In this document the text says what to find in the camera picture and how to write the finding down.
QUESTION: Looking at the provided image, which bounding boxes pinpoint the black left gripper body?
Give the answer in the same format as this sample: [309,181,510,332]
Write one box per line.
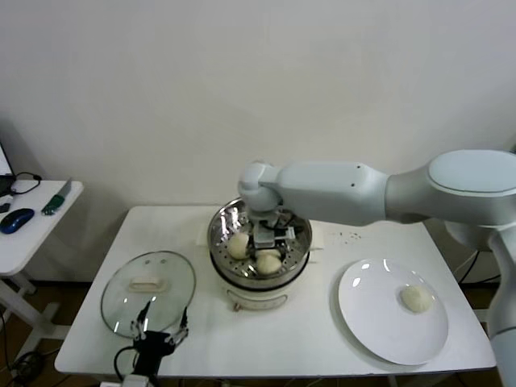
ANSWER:
[132,331,173,376]

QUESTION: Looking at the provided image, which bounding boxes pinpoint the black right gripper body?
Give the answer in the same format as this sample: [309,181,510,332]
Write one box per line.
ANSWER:
[276,226,298,248]

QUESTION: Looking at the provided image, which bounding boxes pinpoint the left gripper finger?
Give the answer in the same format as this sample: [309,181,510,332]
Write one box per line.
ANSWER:
[131,300,151,342]
[168,306,190,347]

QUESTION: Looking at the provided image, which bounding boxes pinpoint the white steamed baozi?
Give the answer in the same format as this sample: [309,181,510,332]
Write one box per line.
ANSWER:
[256,249,282,275]
[399,284,435,314]
[228,232,251,260]

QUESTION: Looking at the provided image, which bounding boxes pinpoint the round glass lid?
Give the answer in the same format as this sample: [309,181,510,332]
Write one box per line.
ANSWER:
[100,250,198,339]

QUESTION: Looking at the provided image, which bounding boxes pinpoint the steel steamer basket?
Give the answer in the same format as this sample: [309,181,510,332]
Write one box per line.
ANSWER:
[195,193,326,283]

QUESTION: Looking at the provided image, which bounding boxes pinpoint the dark crumbs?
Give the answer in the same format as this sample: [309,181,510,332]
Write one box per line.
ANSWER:
[328,231,363,245]

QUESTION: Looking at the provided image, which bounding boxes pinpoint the white oval plate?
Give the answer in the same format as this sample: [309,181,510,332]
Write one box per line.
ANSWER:
[337,257,450,366]

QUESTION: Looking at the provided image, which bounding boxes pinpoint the white side table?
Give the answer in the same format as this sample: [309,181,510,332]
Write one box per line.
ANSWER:
[0,180,85,352]

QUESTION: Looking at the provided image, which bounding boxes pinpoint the blue computer mouse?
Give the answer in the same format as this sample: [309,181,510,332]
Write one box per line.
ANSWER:
[0,208,35,235]

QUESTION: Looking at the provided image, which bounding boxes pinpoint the laptop computer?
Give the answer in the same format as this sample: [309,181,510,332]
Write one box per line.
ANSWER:
[0,143,16,198]

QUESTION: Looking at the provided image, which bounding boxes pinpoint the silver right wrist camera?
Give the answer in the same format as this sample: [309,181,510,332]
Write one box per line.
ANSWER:
[252,223,278,249]

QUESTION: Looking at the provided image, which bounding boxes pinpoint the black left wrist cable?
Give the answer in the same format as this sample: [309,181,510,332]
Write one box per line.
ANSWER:
[114,347,138,380]

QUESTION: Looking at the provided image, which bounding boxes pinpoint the black floor cables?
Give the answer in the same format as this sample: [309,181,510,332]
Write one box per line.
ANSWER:
[0,350,45,382]

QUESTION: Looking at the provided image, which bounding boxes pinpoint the green handled knife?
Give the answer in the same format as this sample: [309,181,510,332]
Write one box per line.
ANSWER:
[41,179,73,218]

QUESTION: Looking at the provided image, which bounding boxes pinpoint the black cable on side table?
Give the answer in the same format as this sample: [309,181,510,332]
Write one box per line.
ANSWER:
[10,172,43,198]

